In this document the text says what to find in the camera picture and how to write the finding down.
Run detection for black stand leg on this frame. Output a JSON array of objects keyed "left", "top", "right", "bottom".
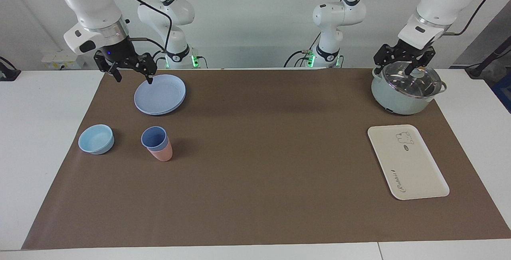
[{"left": 465, "top": 36, "right": 511, "bottom": 79}]

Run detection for pink plastic cup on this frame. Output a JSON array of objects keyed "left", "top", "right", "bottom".
[{"left": 147, "top": 138, "right": 173, "bottom": 162}]

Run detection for white wall socket box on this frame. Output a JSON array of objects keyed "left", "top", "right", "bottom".
[{"left": 42, "top": 50, "right": 87, "bottom": 70}]

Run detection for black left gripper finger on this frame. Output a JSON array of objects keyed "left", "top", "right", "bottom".
[
  {"left": 373, "top": 44, "right": 400, "bottom": 69},
  {"left": 404, "top": 50, "right": 436, "bottom": 78}
]

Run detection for glass pot lid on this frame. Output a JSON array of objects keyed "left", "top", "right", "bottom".
[{"left": 381, "top": 61, "right": 443, "bottom": 99}]

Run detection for pale green cooking pot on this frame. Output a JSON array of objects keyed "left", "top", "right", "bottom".
[{"left": 370, "top": 66, "right": 448, "bottom": 115}]

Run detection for black clamp with cable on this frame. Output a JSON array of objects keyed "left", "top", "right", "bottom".
[{"left": 0, "top": 56, "right": 22, "bottom": 81}]

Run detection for cream rabbit print tray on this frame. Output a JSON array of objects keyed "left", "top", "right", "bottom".
[{"left": 367, "top": 124, "right": 450, "bottom": 200}]

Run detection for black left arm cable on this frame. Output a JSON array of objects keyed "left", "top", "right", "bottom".
[{"left": 443, "top": 0, "right": 503, "bottom": 37}]

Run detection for brown table mat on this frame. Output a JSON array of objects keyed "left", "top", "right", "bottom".
[{"left": 21, "top": 67, "right": 511, "bottom": 250}]

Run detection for pale blue plate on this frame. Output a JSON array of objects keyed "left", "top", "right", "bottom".
[{"left": 134, "top": 74, "right": 187, "bottom": 116}]

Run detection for blue box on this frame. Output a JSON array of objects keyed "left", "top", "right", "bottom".
[{"left": 491, "top": 72, "right": 511, "bottom": 113}]

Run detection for black base cables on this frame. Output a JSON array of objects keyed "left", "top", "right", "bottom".
[{"left": 283, "top": 32, "right": 321, "bottom": 68}]

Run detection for blue plastic cup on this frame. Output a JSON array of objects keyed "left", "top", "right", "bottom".
[{"left": 141, "top": 126, "right": 168, "bottom": 151}]

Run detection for light blue bowl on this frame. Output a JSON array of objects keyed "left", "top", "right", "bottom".
[{"left": 78, "top": 124, "right": 115, "bottom": 155}]

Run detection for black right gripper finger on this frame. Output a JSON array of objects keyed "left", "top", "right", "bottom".
[
  {"left": 94, "top": 52, "right": 123, "bottom": 83},
  {"left": 127, "top": 52, "right": 157, "bottom": 85}
]

